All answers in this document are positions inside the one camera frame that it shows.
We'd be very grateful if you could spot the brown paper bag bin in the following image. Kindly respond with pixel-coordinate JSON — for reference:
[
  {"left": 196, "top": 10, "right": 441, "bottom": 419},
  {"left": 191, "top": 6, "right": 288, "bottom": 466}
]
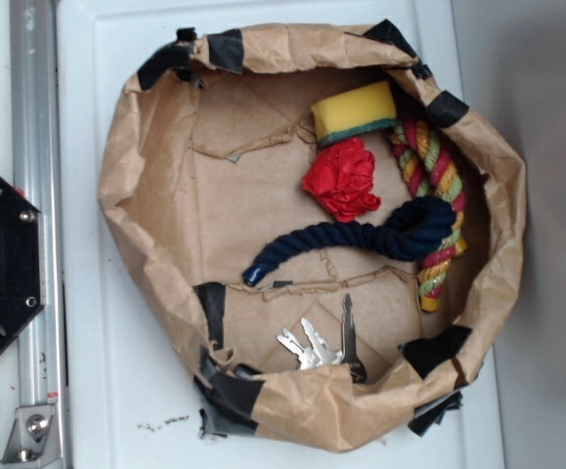
[{"left": 98, "top": 21, "right": 527, "bottom": 452}]

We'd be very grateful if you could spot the white tray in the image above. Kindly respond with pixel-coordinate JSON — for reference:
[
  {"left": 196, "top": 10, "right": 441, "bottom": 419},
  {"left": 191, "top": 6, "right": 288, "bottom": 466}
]
[{"left": 57, "top": 1, "right": 504, "bottom": 468}]

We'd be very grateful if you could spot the yellow green sponge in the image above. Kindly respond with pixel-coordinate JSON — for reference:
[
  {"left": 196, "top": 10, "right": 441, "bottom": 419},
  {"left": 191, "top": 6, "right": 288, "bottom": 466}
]
[{"left": 311, "top": 81, "right": 397, "bottom": 148}]

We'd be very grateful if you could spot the left silver key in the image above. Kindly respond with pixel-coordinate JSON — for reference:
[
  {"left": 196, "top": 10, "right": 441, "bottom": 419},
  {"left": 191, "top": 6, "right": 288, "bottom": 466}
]
[{"left": 277, "top": 328, "right": 320, "bottom": 370}]

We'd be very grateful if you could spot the metal corner bracket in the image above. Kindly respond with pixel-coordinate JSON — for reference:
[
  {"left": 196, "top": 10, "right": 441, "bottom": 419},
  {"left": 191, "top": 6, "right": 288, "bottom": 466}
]
[{"left": 0, "top": 404, "right": 63, "bottom": 468}]

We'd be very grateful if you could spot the multicolour twisted rope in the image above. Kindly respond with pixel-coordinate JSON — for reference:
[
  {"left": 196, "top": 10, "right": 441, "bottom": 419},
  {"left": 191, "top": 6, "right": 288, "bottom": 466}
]
[{"left": 388, "top": 115, "right": 469, "bottom": 313}]

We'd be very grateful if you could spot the crumpled red paper ball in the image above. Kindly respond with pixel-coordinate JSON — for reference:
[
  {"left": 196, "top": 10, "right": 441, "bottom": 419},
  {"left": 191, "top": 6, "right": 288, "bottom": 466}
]
[{"left": 301, "top": 137, "right": 381, "bottom": 223}]

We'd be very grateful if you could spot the aluminium extrusion rail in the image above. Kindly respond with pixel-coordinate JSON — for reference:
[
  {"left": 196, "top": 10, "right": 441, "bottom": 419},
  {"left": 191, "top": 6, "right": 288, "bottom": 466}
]
[{"left": 10, "top": 1, "right": 72, "bottom": 468}]

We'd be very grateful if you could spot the middle silver key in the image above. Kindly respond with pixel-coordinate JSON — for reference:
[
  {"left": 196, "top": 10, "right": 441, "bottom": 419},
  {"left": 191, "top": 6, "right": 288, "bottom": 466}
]
[{"left": 301, "top": 318, "right": 343, "bottom": 365}]

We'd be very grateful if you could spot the dark blue rope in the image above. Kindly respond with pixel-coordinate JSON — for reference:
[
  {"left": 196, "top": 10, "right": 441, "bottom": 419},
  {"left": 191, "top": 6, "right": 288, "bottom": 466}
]
[{"left": 241, "top": 195, "right": 457, "bottom": 287}]

